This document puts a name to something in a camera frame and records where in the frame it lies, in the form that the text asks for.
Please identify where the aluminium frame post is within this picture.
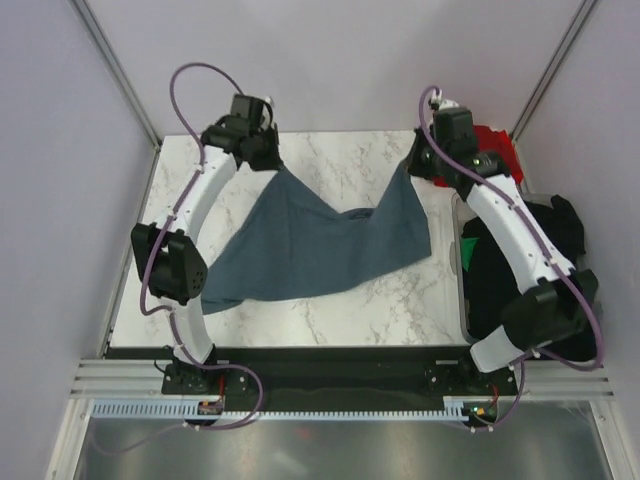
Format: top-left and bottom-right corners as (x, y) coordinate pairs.
(512, 0), (601, 144)
(69, 0), (164, 149)

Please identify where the black mounting base rail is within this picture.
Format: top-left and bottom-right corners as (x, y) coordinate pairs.
(159, 344), (521, 414)

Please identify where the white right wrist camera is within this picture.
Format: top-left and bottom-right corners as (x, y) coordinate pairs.
(428, 88), (459, 112)

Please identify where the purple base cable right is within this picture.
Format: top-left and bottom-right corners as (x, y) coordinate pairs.
(462, 359), (526, 435)

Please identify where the right aluminium frame post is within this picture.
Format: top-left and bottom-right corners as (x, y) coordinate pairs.
(512, 0), (601, 144)

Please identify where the green t shirt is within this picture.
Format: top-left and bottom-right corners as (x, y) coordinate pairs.
(460, 237), (479, 271)

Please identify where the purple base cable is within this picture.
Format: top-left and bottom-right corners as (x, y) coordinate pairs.
(462, 359), (526, 435)
(182, 364), (265, 434)

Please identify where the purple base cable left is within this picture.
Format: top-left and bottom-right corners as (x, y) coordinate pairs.
(182, 364), (265, 434)

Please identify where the aluminium extrusion rails left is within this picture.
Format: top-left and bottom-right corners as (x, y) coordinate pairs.
(70, 359), (164, 399)

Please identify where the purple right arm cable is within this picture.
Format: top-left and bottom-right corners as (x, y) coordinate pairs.
(417, 85), (605, 372)

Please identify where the white slotted cable duct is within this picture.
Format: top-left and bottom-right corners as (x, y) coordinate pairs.
(91, 399), (469, 422)

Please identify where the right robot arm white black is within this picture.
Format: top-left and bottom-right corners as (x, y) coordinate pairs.
(410, 100), (602, 394)

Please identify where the black t shirt pile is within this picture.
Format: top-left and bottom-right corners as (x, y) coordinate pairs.
(460, 195), (597, 362)

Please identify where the left aluminium frame post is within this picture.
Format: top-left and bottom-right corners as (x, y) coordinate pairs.
(69, 0), (164, 149)

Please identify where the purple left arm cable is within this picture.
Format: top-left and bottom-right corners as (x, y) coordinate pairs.
(138, 63), (246, 369)

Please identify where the clear plastic bin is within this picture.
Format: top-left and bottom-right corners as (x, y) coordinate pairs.
(450, 194), (586, 343)

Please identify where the blue grey t shirt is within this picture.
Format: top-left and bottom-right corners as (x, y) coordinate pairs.
(201, 164), (431, 315)

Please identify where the folded red t shirt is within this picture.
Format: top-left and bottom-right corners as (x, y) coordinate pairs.
(441, 124), (524, 185)

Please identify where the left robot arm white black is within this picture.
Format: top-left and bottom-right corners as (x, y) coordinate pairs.
(131, 94), (283, 395)

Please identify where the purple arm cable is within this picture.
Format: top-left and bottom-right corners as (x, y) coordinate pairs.
(417, 85), (605, 372)
(138, 63), (246, 369)

